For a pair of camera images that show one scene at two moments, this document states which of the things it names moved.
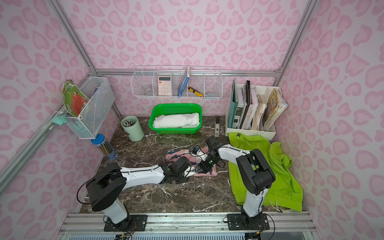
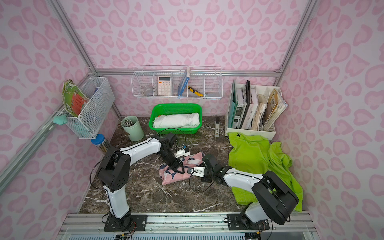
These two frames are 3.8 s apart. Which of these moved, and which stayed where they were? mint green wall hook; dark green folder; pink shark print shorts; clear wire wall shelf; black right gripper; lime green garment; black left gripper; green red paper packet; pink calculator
Moved: black left gripper; pink shark print shorts; black right gripper
Stayed: pink calculator; lime green garment; dark green folder; green red paper packet; clear wire wall shelf; mint green wall hook
